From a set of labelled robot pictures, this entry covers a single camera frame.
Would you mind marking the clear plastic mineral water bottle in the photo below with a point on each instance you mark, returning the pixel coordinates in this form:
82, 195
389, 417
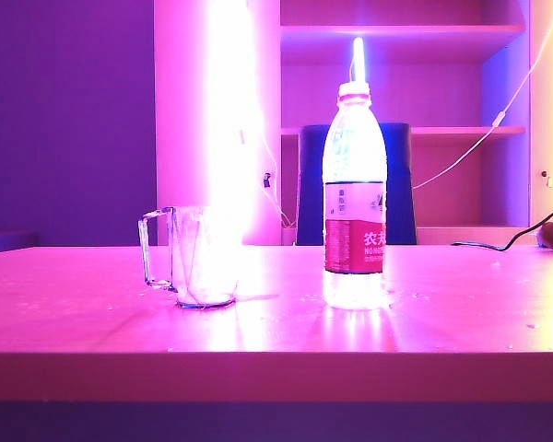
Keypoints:
354, 248

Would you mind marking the thin light tube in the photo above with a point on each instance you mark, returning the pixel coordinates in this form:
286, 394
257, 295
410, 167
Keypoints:
359, 60

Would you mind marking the wide bright light tube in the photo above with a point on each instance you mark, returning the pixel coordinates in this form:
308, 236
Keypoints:
230, 115

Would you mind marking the clear glass mug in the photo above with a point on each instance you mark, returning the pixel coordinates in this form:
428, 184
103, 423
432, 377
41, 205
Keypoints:
203, 285

